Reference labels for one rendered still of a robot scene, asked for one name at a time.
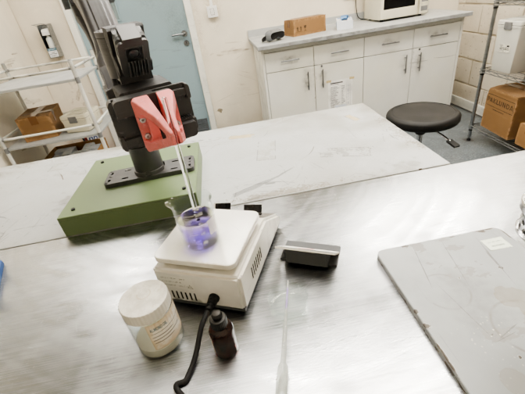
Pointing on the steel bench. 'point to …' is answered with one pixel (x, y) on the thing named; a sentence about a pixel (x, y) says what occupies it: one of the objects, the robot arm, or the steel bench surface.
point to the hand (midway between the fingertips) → (174, 136)
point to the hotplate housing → (183, 293)
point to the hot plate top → (173, 245)
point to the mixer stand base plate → (468, 304)
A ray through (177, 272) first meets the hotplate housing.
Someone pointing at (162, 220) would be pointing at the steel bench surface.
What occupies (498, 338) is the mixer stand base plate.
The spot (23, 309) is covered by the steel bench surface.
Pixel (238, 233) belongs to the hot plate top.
